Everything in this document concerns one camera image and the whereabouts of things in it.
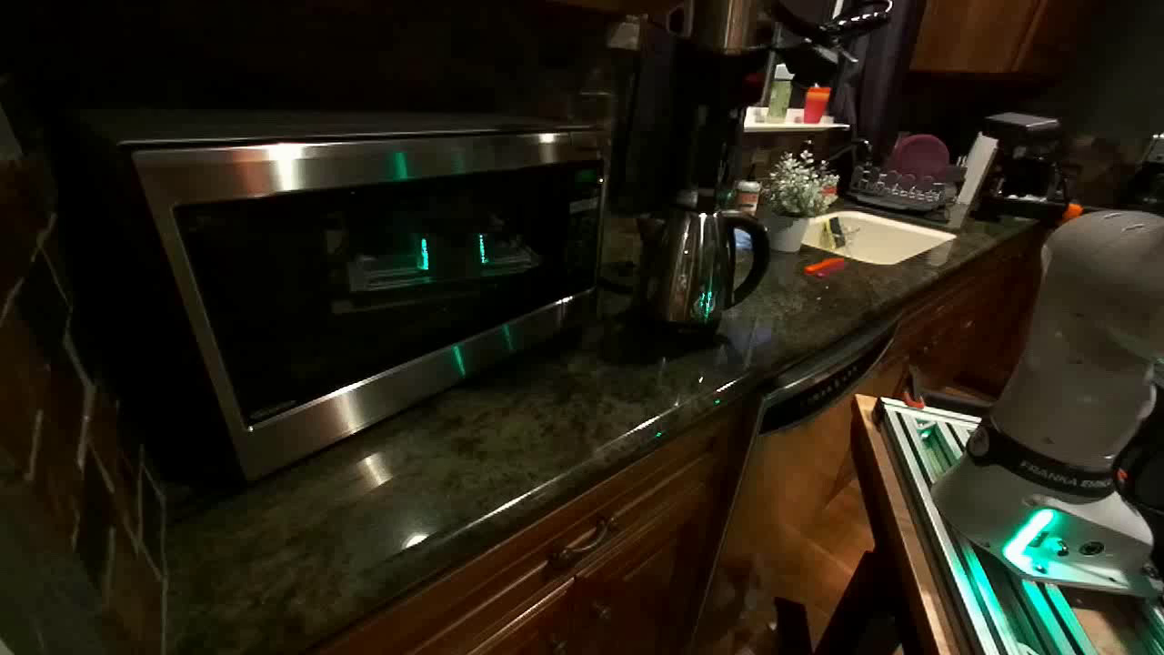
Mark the white kitchen sink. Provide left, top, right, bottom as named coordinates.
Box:
left=801, top=208, right=960, bottom=270

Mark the metal drawer handle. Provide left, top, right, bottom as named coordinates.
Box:
left=558, top=517, right=619, bottom=566

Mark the wooden cabinet under sink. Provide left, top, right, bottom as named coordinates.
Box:
left=893, top=225, right=1049, bottom=408

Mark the stainless steel electric kettle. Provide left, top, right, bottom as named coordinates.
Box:
left=633, top=198, right=775, bottom=333

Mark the dishwasher with dark panel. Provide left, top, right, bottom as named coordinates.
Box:
left=723, top=323, right=904, bottom=655

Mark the small glass jar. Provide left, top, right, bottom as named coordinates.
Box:
left=733, top=180, right=768, bottom=221

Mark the purple bowl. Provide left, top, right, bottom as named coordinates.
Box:
left=884, top=129, right=957, bottom=187

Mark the pale green bottle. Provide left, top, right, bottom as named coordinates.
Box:
left=764, top=62, right=801, bottom=125

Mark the wall outlet plate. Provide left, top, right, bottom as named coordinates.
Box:
left=606, top=10, right=649, bottom=56

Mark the wooden base cabinet with drawer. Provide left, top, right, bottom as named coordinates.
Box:
left=322, top=397, right=764, bottom=655

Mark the metal robot mounting stand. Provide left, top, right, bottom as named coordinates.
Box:
left=872, top=392, right=1164, bottom=655

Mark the wooden upper cabinet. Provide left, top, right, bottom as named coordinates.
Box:
left=908, top=0, right=1064, bottom=80

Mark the dark dish drying rack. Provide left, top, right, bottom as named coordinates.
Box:
left=843, top=156, right=966, bottom=219

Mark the stainless steel microwave oven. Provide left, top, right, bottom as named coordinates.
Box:
left=70, top=111, right=613, bottom=483

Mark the small orange utensil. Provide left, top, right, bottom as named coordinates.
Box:
left=801, top=253, right=852, bottom=284

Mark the small white wall shelf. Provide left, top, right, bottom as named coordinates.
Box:
left=739, top=105, right=855, bottom=134

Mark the black drip coffee maker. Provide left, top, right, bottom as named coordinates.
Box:
left=974, top=111, right=1075, bottom=225

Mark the red container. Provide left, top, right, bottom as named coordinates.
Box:
left=801, top=85, right=837, bottom=129

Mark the green plant in white pot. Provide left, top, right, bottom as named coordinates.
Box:
left=764, top=148, right=832, bottom=256

